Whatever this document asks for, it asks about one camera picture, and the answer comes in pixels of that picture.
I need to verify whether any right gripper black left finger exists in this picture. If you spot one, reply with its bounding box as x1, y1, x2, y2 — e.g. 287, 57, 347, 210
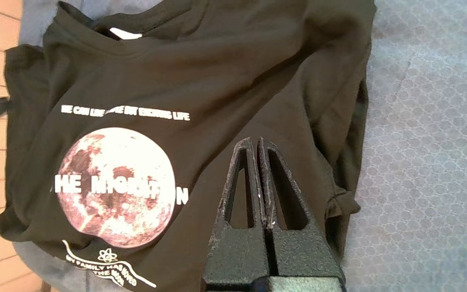
202, 137, 270, 291

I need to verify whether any blue bed sheet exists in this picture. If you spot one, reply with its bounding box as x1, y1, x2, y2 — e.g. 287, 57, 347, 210
13, 0, 467, 292

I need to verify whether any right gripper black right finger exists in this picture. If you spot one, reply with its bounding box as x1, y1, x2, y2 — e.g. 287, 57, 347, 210
257, 137, 347, 291

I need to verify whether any black printed t-shirt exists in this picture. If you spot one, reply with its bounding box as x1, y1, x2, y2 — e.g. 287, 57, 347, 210
0, 0, 377, 292

